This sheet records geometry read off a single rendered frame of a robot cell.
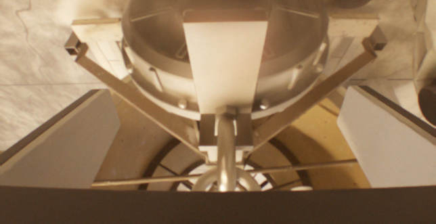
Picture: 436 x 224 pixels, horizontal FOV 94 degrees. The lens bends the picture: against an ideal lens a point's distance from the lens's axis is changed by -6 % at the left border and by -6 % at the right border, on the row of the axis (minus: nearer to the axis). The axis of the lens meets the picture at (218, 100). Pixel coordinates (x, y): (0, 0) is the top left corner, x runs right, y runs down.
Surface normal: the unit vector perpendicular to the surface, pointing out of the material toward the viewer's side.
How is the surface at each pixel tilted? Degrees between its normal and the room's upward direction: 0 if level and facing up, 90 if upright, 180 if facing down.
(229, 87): 0
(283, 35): 90
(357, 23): 0
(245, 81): 0
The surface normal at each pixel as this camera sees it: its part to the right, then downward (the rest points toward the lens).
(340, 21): 0.00, 0.84
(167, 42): -0.03, -0.55
